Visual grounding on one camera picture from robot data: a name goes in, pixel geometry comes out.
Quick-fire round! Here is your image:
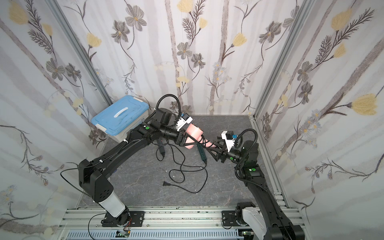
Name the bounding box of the pink hair dryer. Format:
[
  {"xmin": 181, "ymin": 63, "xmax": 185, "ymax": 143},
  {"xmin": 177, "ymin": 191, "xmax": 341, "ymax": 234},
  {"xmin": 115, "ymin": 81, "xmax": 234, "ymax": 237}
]
[{"xmin": 185, "ymin": 124, "xmax": 208, "ymax": 149}]

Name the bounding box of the dark green hair dryer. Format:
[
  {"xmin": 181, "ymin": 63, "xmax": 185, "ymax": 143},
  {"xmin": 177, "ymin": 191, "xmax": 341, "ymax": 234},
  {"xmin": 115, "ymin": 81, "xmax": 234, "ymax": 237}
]
[{"xmin": 196, "ymin": 144, "xmax": 208, "ymax": 165}]

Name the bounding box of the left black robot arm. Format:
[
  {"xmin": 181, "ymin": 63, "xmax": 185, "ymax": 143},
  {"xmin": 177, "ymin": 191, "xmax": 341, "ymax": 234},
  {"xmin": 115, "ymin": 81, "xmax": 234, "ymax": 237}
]
[{"xmin": 78, "ymin": 106, "xmax": 186, "ymax": 227}]

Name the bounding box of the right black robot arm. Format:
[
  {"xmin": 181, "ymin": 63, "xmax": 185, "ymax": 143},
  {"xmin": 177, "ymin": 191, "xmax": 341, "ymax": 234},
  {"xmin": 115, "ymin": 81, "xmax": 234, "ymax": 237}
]
[{"xmin": 202, "ymin": 129, "xmax": 306, "ymax": 240}]

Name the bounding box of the black hair dryer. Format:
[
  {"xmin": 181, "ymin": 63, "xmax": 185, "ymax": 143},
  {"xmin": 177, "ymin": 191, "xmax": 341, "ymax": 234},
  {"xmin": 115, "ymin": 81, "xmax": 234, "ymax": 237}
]
[{"xmin": 154, "ymin": 139, "xmax": 209, "ymax": 194}]

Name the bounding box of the blue lidded storage box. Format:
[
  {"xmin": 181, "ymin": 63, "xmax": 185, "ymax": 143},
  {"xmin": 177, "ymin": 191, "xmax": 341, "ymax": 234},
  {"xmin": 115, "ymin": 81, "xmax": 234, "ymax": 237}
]
[{"xmin": 92, "ymin": 96, "xmax": 149, "ymax": 143}]

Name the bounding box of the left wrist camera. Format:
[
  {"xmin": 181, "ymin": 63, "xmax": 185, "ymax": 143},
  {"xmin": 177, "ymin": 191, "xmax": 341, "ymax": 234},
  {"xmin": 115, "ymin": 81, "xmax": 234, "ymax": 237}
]
[{"xmin": 176, "ymin": 113, "xmax": 193, "ymax": 132}]

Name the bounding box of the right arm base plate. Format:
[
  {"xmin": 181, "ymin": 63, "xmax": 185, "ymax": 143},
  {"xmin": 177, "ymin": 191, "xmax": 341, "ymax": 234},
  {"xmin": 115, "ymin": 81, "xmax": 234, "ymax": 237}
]
[{"xmin": 221, "ymin": 211, "xmax": 240, "ymax": 229}]

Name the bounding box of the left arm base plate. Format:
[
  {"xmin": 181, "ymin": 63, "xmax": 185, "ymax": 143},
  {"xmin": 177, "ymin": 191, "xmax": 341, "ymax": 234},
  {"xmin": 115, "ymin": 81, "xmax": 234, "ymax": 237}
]
[{"xmin": 101, "ymin": 211, "xmax": 145, "ymax": 227}]

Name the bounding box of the aluminium mounting rail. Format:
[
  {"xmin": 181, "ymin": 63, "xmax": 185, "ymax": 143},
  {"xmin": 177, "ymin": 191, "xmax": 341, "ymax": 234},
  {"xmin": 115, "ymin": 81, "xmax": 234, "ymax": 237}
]
[{"xmin": 54, "ymin": 206, "xmax": 254, "ymax": 240}]

